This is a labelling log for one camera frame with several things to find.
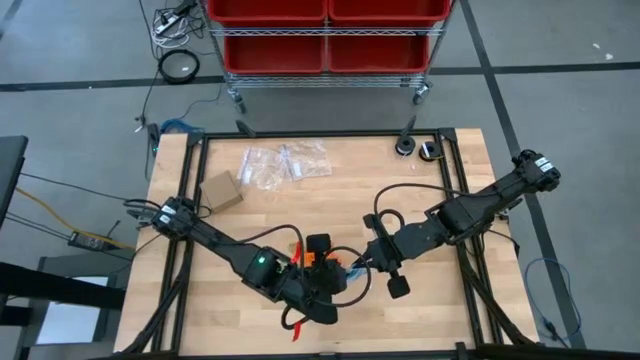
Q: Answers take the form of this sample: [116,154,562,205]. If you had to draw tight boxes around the black desk top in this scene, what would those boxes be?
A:
[0,134,30,231]

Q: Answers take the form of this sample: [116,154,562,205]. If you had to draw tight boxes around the white cable bundle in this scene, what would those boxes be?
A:
[149,4,207,50]

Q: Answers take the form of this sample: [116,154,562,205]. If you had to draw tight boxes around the red plastic bin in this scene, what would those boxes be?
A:
[328,0,453,28]
[222,34,327,75]
[327,34,431,75]
[206,0,329,28]

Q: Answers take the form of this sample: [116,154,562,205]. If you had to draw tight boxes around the white power strip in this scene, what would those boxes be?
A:
[153,14,180,35]

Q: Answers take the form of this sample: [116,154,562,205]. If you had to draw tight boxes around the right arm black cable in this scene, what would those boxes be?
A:
[372,182,474,236]

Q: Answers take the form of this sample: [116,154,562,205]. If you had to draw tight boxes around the yellow floor cable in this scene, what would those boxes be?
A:
[14,187,136,250]

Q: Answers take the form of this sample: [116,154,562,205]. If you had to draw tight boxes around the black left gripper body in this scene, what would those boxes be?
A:
[285,262,321,309]

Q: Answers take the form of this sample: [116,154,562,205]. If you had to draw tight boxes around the black round floor ring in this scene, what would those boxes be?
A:
[157,48,201,85]

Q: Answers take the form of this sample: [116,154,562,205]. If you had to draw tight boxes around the small cardboard box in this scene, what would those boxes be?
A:
[199,170,245,214]

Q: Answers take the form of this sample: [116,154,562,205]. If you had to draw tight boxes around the cart caster wheel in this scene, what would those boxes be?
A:
[227,87,249,115]
[412,82,432,106]

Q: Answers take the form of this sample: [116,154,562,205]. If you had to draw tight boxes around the chrome wire shelf cart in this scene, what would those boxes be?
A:
[198,0,455,107]

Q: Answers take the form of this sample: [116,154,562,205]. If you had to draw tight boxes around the black power adapter box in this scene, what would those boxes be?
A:
[67,229,120,253]

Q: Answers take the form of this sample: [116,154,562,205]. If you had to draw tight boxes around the looped blue floor cable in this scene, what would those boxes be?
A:
[522,256,584,347]

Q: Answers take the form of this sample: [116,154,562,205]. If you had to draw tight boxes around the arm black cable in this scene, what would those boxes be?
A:
[372,182,474,236]
[199,224,374,332]

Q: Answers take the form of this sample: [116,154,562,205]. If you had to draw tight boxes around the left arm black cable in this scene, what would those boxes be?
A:
[199,224,374,332]

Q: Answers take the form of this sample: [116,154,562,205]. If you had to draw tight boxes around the coiled blue cable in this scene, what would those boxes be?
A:
[159,117,206,136]

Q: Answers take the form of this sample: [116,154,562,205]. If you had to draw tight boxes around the thin black floor cable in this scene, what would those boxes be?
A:
[19,172,149,206]

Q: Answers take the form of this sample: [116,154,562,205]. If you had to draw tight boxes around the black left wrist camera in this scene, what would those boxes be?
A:
[309,259,350,297]

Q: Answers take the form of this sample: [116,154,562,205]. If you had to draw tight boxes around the grey metal stand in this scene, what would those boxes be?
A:
[14,252,132,360]

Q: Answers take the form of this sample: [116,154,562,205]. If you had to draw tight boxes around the orange rubber bands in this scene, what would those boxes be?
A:
[301,249,342,267]

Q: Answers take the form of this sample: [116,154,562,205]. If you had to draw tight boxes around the black device green light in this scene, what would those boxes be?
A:
[146,122,162,161]

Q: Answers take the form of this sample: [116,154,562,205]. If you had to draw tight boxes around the black beam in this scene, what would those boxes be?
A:
[0,261,127,312]

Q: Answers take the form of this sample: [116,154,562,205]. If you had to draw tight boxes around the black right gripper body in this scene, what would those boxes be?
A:
[367,234,409,274]

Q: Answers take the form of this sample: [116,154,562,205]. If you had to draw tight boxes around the black aluminium table frame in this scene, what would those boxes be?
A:
[117,127,541,360]

